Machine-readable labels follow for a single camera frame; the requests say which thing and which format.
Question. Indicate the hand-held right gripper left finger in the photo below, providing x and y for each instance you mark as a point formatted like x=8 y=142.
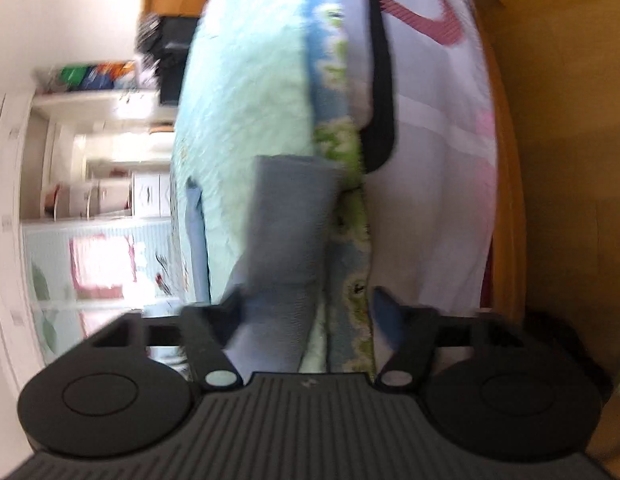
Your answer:
x=230 y=312

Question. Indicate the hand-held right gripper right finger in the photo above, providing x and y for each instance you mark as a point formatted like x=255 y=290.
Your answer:
x=384 y=315

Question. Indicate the blue-grey pants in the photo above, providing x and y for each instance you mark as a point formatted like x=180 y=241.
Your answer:
x=290 y=240

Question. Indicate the pink-bordered poster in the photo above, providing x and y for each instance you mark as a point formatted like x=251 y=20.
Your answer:
x=100 y=270

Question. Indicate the white drawer cabinet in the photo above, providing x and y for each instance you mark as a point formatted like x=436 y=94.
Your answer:
x=150 y=195

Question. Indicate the white pink-print bed sheet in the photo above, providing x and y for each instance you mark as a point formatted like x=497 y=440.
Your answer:
x=439 y=160

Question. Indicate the pale blue sliding-door wardrobe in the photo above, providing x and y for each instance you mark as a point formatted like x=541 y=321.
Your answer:
x=55 y=270

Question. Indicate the shelf with colourful bags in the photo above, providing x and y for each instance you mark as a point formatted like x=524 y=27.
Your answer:
x=90 y=75

